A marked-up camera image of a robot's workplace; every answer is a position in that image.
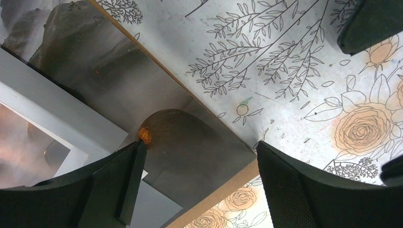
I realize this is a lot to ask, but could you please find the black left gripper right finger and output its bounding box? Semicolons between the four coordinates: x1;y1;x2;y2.
257;141;403;228

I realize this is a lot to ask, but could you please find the sunset landscape photo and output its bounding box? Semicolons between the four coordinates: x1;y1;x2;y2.
0;0;258;228

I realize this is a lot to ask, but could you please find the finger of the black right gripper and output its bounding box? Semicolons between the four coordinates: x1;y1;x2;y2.
380;164;403;187
337;0;403;56

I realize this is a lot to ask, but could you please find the white photo mat border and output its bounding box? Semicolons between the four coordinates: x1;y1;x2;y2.
0;49;180;228

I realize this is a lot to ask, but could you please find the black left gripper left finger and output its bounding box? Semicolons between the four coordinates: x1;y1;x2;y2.
0;141;147;228

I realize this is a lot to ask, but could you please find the brown frame backing board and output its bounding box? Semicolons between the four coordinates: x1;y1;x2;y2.
89;0;258;228

